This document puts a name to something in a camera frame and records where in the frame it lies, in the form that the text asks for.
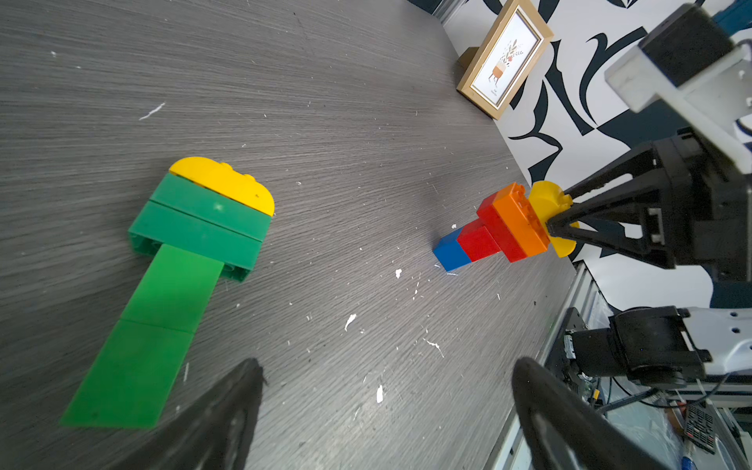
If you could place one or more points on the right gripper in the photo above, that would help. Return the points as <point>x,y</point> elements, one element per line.
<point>705,208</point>

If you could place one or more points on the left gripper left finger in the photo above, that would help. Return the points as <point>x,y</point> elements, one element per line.
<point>216,432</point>

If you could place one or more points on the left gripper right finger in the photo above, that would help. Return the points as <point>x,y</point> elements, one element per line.
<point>561,429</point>

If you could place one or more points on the light green square lego brick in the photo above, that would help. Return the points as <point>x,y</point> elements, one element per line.
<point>129,383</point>

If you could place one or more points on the yellow curved lego brick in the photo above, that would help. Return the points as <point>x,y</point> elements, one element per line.
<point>223,179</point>
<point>548,200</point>

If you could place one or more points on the orange long lego brick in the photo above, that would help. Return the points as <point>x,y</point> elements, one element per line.
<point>521,220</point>

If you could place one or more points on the blue square lego brick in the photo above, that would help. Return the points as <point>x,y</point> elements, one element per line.
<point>449,252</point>

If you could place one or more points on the dark green upturned lego brick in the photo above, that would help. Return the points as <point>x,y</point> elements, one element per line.
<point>157,225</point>

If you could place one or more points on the dark green long lego brick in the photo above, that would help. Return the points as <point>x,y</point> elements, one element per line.
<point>182,195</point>

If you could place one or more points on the red square lego brick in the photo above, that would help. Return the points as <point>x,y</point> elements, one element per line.
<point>477,242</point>

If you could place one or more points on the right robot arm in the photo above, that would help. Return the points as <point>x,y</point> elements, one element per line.
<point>658,347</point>

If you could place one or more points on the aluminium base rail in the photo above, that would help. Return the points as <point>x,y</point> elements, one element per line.
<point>510,450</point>

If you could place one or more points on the wooden picture frame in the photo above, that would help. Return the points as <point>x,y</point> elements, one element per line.
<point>518,38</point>

